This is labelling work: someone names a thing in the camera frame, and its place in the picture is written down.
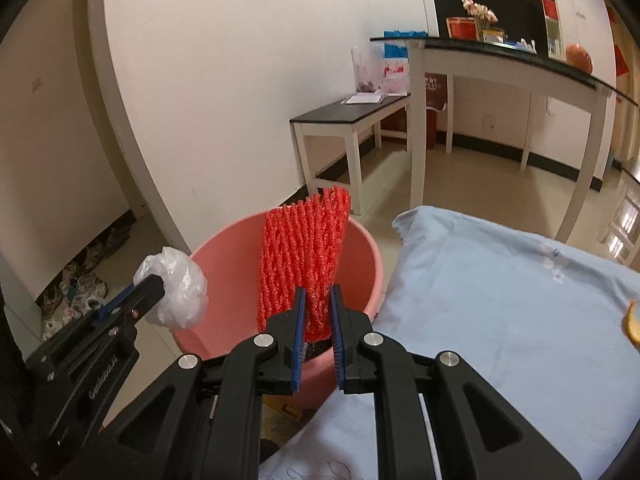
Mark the clear bag with dark contents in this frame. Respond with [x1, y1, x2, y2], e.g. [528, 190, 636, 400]
[351, 45, 384, 94]

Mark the long black-topped white table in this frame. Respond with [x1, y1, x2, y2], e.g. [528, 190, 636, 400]
[369, 35, 639, 244]

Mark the red box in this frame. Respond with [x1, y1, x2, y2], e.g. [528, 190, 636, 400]
[446, 16, 479, 40]

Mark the light blue blanket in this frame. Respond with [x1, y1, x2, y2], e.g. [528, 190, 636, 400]
[259, 204, 640, 480]

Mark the row of shoes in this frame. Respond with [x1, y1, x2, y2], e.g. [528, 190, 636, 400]
[42, 224, 134, 337]

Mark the small clear plastic piece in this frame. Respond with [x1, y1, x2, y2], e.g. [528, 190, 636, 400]
[541, 241, 564, 282]

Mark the banana peel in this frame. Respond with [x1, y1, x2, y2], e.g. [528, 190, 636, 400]
[621, 299, 640, 347]

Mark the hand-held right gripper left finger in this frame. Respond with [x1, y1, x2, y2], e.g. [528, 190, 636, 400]
[65, 286, 308, 480]

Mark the white paper tray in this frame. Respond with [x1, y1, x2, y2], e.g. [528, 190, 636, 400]
[342, 90, 389, 105]

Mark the black board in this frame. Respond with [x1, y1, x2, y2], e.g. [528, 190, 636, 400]
[429, 0, 546, 42]

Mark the yellow cardboard box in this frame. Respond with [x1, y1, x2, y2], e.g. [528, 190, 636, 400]
[262, 394, 322, 422]

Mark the pink white plastic bag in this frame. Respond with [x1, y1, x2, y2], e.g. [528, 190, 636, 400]
[380, 57, 412, 96]

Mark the pink plastic bucket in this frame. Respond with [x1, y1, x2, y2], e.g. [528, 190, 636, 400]
[175, 212, 385, 411]

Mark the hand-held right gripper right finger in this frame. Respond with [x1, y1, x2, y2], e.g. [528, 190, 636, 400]
[327, 284, 583, 480]

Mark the blue shopping bag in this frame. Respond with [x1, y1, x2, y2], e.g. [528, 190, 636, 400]
[382, 29, 429, 60]

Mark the red foam net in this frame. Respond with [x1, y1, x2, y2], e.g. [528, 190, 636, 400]
[256, 185, 352, 344]

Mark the small black-topped white table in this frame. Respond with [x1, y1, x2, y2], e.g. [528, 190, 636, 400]
[289, 90, 414, 217]

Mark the orange ball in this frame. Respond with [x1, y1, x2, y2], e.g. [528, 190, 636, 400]
[564, 43, 594, 75]

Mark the clear white plastic bag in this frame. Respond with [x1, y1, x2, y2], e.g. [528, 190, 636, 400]
[132, 246, 209, 331]

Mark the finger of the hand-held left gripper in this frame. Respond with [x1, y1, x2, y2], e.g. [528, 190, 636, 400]
[96, 282, 146, 325]
[106, 276, 167, 335]

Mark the dark red carton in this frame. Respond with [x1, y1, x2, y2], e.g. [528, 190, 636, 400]
[384, 72, 449, 151]

